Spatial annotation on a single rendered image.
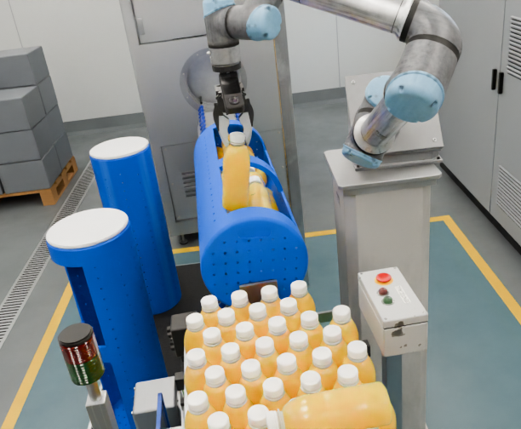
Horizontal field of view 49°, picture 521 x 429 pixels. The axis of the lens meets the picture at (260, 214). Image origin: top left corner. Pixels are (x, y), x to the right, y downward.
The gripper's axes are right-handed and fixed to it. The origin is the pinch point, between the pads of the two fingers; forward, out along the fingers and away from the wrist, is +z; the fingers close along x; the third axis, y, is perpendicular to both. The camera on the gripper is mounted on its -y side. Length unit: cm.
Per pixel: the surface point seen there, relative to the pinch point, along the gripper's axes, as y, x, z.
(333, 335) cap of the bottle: -47, -13, 28
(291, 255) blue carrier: -12.5, -9.7, 28.3
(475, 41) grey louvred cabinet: 205, -162, 32
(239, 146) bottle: -1.9, -0.4, 0.3
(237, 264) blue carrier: -12.6, 4.7, 28.2
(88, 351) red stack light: -54, 34, 15
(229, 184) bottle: -3.4, 3.5, 9.5
